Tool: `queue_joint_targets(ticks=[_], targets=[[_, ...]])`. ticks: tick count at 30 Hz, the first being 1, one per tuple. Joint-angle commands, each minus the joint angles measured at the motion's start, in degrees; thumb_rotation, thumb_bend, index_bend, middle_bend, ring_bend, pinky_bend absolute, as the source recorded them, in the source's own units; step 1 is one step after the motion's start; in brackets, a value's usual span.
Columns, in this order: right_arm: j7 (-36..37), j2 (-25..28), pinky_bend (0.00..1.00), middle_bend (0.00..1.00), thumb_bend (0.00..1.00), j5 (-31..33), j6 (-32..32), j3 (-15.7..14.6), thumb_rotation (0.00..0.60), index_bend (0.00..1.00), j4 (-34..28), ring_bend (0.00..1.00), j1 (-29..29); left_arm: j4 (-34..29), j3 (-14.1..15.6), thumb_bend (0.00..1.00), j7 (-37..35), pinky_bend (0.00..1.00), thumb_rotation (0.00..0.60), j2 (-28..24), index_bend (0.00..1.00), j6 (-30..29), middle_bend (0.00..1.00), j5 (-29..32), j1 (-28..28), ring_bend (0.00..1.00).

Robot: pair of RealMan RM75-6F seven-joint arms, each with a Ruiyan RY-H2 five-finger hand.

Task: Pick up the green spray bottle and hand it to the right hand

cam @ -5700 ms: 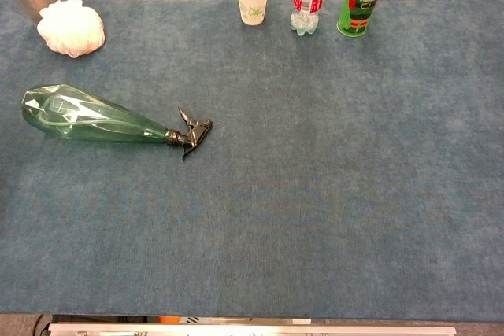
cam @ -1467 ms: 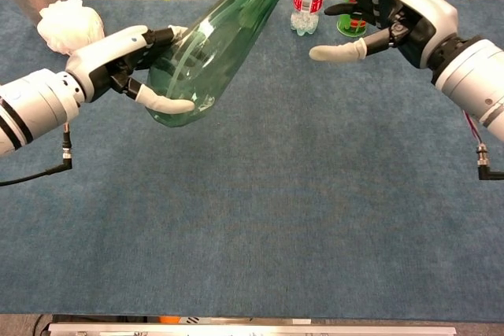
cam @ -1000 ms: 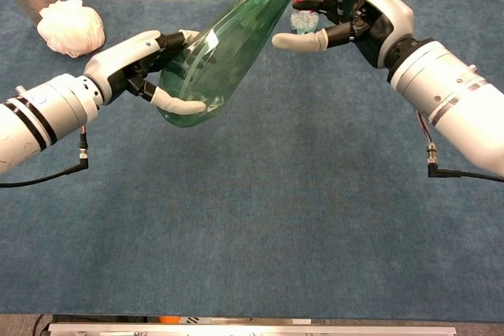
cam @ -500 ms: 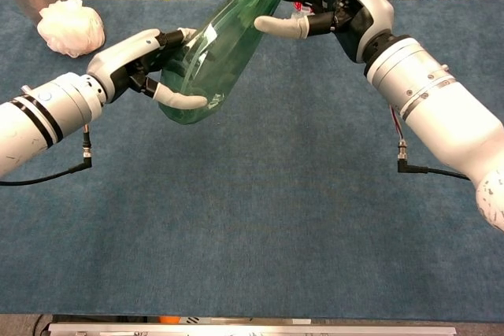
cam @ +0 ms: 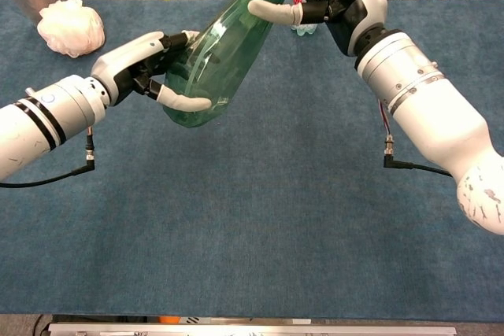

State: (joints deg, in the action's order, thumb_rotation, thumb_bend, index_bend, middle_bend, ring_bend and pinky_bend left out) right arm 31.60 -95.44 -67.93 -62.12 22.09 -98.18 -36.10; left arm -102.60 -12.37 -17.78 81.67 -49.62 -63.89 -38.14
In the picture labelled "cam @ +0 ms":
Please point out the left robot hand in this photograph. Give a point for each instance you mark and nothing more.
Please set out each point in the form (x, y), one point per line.
(122, 60)

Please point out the green spray bottle black trigger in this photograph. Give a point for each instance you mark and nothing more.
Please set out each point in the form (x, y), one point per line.
(220, 56)

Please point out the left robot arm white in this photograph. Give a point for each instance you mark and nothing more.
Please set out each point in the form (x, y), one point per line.
(35, 127)

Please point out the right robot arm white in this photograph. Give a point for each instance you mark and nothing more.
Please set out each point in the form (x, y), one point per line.
(433, 115)

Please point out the clear water bottle red label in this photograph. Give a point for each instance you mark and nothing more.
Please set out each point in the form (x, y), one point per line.
(305, 29)

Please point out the white mesh bath sponge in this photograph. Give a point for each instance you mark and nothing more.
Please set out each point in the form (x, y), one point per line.
(73, 31)

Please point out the blue felt table mat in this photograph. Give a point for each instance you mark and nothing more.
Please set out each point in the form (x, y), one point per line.
(256, 214)

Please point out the aluminium rail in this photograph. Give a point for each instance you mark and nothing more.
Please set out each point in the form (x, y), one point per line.
(252, 330)

